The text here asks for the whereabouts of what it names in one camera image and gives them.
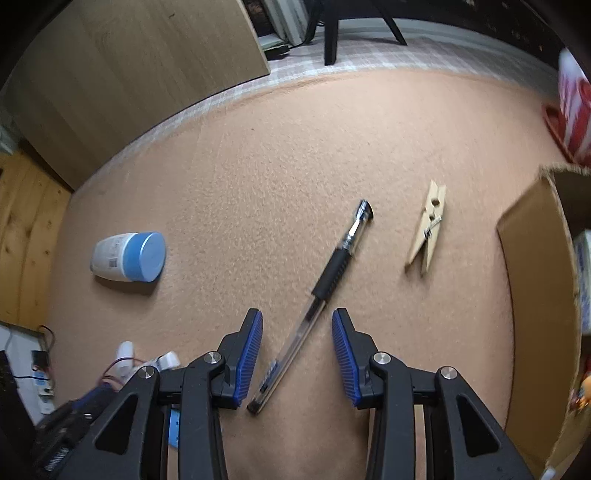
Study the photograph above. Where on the white lotion bottle blue cap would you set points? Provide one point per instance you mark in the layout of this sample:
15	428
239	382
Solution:
129	257

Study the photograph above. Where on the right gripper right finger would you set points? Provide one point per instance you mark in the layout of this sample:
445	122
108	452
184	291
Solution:
354	350

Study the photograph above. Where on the black tripod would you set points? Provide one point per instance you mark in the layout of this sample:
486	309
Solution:
329	15

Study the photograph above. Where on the wooden clothespin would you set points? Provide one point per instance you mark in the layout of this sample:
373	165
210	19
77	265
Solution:
428	228

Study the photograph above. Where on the white plastic cap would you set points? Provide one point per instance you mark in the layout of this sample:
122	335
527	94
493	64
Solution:
167	361

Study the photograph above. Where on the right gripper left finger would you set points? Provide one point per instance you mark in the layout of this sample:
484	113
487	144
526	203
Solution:
239	351

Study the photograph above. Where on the white power strip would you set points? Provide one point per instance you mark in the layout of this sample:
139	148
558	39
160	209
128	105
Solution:
43	380

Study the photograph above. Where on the blue plastic phone stand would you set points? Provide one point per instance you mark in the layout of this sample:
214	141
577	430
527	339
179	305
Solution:
173	430

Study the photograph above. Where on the orange red toy figure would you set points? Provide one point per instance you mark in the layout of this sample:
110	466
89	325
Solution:
580	398

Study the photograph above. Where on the brown cardboard box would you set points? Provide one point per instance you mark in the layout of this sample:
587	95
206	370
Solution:
537	234

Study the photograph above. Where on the white red flower pot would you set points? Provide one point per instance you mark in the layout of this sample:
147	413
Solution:
574	108

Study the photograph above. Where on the patterned tissue pack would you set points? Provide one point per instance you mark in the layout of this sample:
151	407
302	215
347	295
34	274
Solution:
582	249

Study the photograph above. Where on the green white lip balm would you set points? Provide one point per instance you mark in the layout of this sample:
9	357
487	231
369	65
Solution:
124	361

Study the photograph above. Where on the black gel pen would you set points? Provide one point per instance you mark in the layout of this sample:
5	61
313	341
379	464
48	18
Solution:
322	292

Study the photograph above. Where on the large wooden board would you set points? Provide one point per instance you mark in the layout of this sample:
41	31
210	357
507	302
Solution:
103	73

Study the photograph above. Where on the pine wood headboard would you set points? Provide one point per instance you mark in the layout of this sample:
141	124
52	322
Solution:
33	206

